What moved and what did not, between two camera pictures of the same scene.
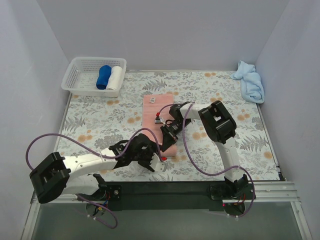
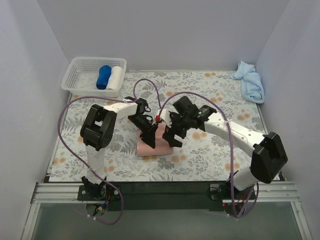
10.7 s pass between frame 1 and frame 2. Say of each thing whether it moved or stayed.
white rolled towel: stayed
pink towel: moved
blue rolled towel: stayed
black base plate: stayed
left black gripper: moved
